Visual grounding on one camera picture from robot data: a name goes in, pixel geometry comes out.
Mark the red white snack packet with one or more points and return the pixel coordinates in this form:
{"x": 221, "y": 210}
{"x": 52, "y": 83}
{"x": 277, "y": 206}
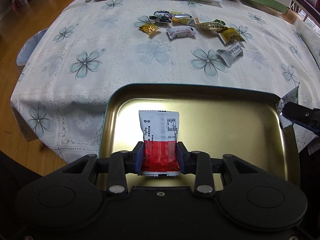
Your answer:
{"x": 160, "y": 131}

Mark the green white snack packet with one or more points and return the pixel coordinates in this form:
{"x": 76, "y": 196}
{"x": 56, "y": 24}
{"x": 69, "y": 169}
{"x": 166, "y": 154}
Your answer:
{"x": 286, "y": 106}

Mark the small gold candy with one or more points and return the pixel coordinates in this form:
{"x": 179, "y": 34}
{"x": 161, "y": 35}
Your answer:
{"x": 149, "y": 28}

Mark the yellow green snack packet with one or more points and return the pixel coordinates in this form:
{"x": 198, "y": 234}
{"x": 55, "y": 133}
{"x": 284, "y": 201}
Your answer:
{"x": 230, "y": 35}

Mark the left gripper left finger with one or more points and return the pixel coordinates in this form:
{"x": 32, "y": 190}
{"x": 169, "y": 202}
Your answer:
{"x": 122, "y": 163}

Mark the black white blueberry packet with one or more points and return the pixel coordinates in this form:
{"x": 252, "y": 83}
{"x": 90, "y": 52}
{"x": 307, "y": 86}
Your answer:
{"x": 161, "y": 16}

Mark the white hawthorn snack packet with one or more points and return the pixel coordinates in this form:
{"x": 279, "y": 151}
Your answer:
{"x": 180, "y": 32}

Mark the grey white snack packet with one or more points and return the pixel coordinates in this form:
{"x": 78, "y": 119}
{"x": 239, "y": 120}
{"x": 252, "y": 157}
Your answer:
{"x": 231, "y": 53}

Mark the yellow silver snack packet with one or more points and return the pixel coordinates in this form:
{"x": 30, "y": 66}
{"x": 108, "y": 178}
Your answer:
{"x": 184, "y": 18}

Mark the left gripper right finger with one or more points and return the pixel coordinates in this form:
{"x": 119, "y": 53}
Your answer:
{"x": 199, "y": 164}

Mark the gold metal tin tray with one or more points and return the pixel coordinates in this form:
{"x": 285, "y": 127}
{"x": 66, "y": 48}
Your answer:
{"x": 215, "y": 120}

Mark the peanut pattern snack packet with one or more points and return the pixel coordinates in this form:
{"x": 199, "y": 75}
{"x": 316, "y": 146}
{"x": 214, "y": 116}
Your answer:
{"x": 216, "y": 25}

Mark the white floral tablecloth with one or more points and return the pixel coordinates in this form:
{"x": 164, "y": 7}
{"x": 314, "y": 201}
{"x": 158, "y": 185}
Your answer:
{"x": 94, "y": 48}

